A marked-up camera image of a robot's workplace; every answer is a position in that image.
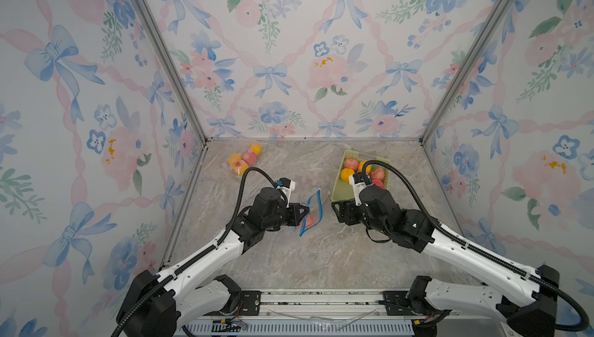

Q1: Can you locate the yellow peach with leaf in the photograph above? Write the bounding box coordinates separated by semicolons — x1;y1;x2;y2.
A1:
357;161;372;175

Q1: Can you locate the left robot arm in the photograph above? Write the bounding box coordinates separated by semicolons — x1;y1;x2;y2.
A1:
113;188;309;336

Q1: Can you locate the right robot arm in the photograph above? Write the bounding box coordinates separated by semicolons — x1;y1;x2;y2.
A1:
332;185;559;336

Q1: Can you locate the blue zipper clear bag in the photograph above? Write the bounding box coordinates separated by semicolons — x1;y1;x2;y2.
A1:
299;188;324;237

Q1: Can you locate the left black cable hose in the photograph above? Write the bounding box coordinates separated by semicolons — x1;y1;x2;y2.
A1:
110;166;279;337

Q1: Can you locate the pink peach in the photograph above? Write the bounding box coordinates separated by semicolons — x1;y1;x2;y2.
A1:
242;150;258;167
303;214;315;229

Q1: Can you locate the green plastic basket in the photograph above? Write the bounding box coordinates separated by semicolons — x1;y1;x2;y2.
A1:
330;150;390;202

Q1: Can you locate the pink zipper clear bag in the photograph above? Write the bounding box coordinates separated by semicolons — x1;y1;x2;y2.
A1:
205;140;265;179

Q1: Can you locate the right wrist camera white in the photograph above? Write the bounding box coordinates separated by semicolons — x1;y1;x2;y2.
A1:
349;171;370;206

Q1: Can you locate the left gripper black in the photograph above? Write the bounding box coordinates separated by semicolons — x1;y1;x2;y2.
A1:
263;202;309;232

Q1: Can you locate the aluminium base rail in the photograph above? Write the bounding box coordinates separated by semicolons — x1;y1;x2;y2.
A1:
121;287;521;337

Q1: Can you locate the right black cable hose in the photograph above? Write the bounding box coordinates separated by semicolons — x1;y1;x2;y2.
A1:
360;159;590;332

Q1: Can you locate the black cable hose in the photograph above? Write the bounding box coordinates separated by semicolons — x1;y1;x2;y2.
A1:
110;166;279;337
360;159;590;332

